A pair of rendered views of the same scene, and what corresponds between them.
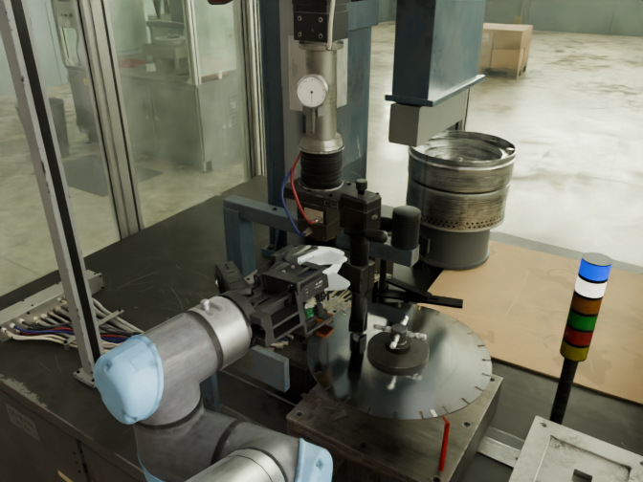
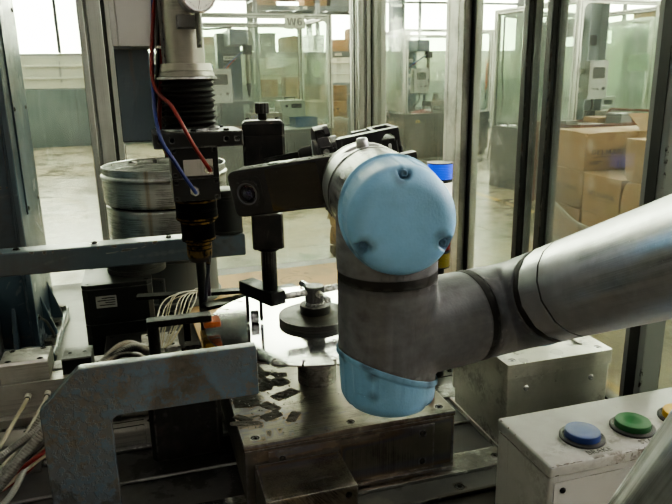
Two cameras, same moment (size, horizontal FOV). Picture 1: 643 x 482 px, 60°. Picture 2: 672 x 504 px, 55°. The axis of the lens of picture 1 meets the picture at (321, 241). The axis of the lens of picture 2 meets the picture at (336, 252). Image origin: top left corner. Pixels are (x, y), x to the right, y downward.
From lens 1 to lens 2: 0.64 m
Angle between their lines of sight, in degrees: 47
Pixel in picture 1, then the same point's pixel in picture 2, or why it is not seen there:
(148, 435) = (419, 301)
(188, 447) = (455, 301)
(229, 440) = (483, 275)
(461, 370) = not seen: hidden behind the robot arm
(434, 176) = (161, 194)
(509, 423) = not seen: hidden behind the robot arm
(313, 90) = not seen: outside the picture
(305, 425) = (275, 440)
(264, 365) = (223, 369)
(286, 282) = (380, 133)
